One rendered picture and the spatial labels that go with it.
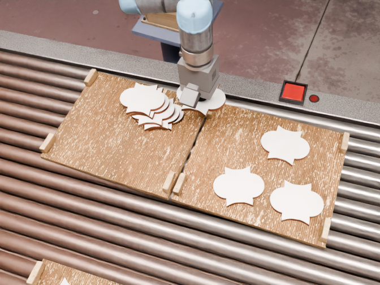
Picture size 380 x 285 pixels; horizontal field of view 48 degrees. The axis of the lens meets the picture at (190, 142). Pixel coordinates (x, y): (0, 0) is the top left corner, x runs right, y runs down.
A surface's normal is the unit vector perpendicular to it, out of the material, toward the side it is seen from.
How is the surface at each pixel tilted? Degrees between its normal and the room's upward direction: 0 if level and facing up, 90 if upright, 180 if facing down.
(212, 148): 0
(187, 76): 90
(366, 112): 0
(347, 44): 0
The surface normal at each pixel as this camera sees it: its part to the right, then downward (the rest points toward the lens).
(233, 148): -0.07, -0.54
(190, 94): -0.26, -0.13
